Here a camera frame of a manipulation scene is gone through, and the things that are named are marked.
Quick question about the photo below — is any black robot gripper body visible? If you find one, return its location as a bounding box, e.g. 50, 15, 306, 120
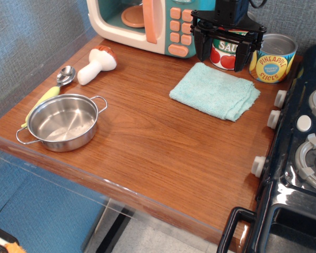
191, 1, 266, 50

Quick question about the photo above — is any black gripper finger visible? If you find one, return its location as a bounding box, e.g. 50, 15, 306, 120
193, 26, 213, 61
234, 41, 254, 72

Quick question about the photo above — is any small stainless steel pan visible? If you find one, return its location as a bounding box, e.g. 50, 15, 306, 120
16, 94, 108, 152

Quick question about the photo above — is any light blue folded cloth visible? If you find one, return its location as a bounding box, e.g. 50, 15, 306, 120
169, 63, 261, 122

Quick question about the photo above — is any tomato sauce toy can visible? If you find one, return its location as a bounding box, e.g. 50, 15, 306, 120
210, 38, 238, 70

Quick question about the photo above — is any pineapple slices toy can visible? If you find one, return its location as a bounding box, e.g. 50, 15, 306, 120
249, 33, 298, 84

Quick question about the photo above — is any toy microwave teal and cream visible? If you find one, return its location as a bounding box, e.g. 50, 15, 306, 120
87, 0, 215, 59

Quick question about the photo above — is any white stove knob rear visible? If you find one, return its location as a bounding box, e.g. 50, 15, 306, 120
274, 90, 287, 109

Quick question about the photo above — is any white stove knob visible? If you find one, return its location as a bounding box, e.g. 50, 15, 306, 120
251, 156, 266, 178
274, 90, 287, 109
267, 110, 281, 129

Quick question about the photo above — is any white stove knob middle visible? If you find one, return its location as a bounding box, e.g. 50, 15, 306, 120
267, 110, 281, 129

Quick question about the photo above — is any plush white brown mushroom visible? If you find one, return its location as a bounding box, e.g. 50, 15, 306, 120
77, 45, 117, 85

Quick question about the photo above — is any white stove knob front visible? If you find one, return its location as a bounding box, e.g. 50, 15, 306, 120
251, 156, 266, 178

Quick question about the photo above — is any dark blue toy stove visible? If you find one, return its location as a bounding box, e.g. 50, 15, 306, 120
218, 45, 316, 252

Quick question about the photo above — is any black and orange object corner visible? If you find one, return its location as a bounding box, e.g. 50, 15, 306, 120
0, 229, 26, 253

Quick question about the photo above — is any spoon with yellow-green handle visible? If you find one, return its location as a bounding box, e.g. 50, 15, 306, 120
21, 65, 76, 128

